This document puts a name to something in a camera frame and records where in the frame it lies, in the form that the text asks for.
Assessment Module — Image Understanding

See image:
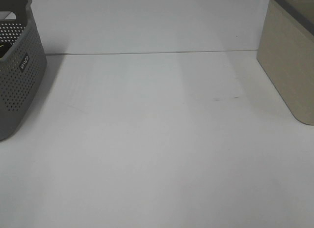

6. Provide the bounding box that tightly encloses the beige plastic bin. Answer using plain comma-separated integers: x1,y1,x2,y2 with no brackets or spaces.
257,0,314,125

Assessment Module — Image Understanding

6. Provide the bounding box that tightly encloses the grey perforated plastic basket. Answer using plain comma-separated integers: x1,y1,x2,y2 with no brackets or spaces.
0,0,47,140

